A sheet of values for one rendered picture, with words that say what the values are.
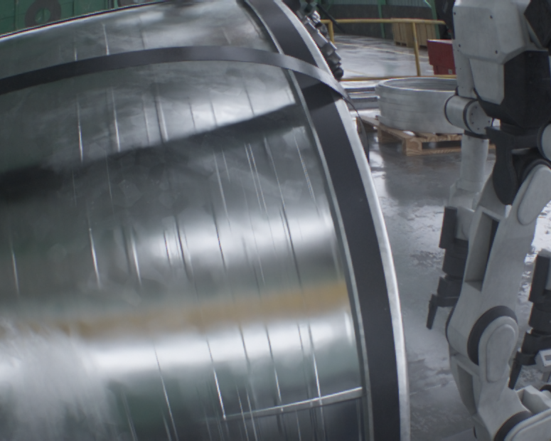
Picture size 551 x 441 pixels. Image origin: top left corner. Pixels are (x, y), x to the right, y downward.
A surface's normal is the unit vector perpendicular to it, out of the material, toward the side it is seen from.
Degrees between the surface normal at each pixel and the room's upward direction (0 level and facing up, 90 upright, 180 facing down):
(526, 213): 90
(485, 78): 90
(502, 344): 90
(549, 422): 90
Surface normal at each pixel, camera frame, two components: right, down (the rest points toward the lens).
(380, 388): 0.24, -0.04
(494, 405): 0.30, 0.22
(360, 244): 0.20, -0.30
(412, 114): -0.58, 0.25
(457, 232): -0.95, -0.05
